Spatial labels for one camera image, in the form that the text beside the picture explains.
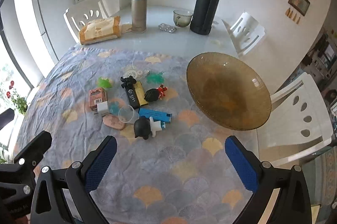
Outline white chair near right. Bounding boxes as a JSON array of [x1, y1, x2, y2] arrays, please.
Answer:
[[257, 73, 333, 166]]

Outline yellow rectangular box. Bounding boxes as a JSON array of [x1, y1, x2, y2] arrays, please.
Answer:
[[134, 81, 148, 106]]

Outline pill blister pack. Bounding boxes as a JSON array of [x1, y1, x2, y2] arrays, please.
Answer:
[[158, 23, 177, 34]]

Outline black rectangular box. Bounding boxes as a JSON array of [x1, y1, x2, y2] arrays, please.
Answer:
[[125, 85, 140, 110]]

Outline hanging wooden ornaments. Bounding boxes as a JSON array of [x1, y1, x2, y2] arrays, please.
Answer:
[[285, 8, 301, 25]]

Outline green frog toy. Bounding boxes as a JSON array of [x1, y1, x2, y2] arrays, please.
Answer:
[[96, 77, 114, 90]]

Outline white chair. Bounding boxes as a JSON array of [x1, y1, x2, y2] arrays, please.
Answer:
[[63, 0, 108, 43], [257, 73, 333, 166], [222, 12, 266, 60]]

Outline clear plastic gear toy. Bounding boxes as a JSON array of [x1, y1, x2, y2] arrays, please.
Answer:
[[123, 65, 150, 81]]

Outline black dragon figurine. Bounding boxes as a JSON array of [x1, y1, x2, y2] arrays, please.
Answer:
[[120, 76, 137, 89]]

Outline red flower plant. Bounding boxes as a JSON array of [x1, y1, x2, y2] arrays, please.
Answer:
[[1, 80, 28, 115]]

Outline green translucent splat toy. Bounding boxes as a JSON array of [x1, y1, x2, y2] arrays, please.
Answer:
[[146, 71, 164, 85]]

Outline blue rectangular box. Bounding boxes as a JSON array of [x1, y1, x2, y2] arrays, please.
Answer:
[[138, 108, 172, 123]]

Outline patterned ginkgo tablecloth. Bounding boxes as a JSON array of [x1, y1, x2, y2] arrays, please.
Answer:
[[14, 47, 251, 223]]

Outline black-haired boy figurine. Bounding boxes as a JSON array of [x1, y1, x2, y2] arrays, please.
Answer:
[[134, 116, 166, 140]]

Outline clear plastic cup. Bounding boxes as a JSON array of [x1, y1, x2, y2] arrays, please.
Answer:
[[118, 105, 139, 124]]

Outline pink oval case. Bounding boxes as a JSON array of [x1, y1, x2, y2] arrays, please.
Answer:
[[103, 114, 126, 131]]

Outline amber ribbed glass bowl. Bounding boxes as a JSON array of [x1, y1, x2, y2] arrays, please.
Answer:
[[186, 52, 272, 131]]

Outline small glass cup bowl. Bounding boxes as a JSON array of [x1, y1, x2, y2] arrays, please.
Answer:
[[173, 9, 193, 28]]

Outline white chair far right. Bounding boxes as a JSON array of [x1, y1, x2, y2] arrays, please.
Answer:
[[222, 12, 266, 60]]

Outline beige cylindrical canister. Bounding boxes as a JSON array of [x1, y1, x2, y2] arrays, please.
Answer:
[[131, 0, 147, 33]]

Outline teal translucent splat toy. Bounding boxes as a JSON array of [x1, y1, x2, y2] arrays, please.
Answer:
[[108, 102, 120, 116]]

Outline white chair far left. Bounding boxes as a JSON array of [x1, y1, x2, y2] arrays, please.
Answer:
[[63, 0, 108, 43]]

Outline black-haired red girl figurine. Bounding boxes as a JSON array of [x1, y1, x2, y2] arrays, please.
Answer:
[[144, 84, 168, 103]]

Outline white charger cube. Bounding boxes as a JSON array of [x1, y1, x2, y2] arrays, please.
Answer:
[[96, 102, 110, 116]]

